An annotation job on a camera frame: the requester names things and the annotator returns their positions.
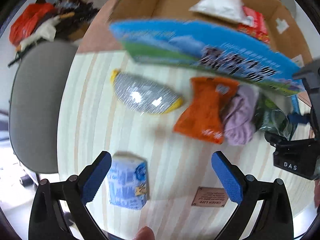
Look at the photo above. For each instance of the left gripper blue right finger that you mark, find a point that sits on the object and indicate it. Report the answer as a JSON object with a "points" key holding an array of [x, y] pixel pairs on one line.
{"points": [[275, 219]]}

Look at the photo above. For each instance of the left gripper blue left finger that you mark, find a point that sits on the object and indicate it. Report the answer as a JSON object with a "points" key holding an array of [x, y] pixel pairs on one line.
{"points": [[47, 220]]}

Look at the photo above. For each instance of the green wipes packet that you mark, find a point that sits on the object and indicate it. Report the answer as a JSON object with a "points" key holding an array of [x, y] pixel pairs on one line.
{"points": [[269, 117]]}

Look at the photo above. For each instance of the lilac cloth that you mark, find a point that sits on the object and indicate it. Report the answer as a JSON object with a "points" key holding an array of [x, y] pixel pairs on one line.
{"points": [[238, 127]]}

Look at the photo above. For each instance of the light blue tissue pack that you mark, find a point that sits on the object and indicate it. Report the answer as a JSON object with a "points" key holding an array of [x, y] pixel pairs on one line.
{"points": [[128, 181]]}

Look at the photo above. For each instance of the orange snack packet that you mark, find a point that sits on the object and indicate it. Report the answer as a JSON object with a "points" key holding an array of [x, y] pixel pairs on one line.
{"points": [[201, 120]]}

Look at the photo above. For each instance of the red packet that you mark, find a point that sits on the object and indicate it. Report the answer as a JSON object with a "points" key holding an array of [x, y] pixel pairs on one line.
{"points": [[254, 25]]}

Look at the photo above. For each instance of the silver yellow scrub sponge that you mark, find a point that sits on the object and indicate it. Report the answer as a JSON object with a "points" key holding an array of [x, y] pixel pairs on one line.
{"points": [[143, 95]]}

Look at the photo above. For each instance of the white plastic pouch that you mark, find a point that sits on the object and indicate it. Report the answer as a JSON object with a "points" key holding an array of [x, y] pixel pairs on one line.
{"points": [[228, 10]]}

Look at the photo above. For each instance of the blue yellow packet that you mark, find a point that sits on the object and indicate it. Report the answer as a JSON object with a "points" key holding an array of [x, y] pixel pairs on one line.
{"points": [[296, 109]]}

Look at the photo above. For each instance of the person hand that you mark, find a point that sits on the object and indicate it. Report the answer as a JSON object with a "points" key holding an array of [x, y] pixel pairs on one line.
{"points": [[145, 233]]}

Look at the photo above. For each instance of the brown label patch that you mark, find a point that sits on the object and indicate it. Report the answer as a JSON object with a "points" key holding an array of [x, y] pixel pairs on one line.
{"points": [[210, 197]]}

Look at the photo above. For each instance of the grey chair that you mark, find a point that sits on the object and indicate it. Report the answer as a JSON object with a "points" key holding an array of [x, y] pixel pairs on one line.
{"points": [[35, 103]]}

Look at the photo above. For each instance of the white goose plush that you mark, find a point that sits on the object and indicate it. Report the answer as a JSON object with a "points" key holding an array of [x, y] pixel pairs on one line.
{"points": [[47, 31]]}

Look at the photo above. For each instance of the cardboard box with blue print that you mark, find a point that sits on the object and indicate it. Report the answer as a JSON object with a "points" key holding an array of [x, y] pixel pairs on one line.
{"points": [[168, 32]]}

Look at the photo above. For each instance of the orange plastic bag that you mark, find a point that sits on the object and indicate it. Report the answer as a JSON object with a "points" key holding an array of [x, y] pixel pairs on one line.
{"points": [[28, 20]]}

